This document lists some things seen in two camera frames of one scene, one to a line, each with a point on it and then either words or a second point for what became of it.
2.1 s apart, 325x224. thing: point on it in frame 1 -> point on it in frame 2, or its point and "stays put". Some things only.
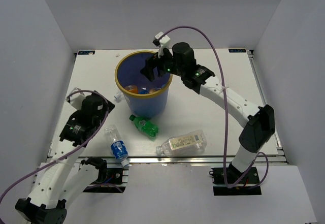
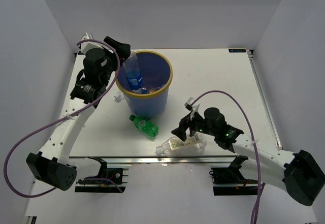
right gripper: [151, 63] -> [184, 124]
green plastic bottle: [144, 125] stays put
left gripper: [104, 110] -> [124, 49]
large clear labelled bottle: [193, 142] stays put
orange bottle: [154, 90] stays put
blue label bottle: [118, 148] -> [133, 72]
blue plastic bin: [142, 98] stays put
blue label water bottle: [143, 91] stays put
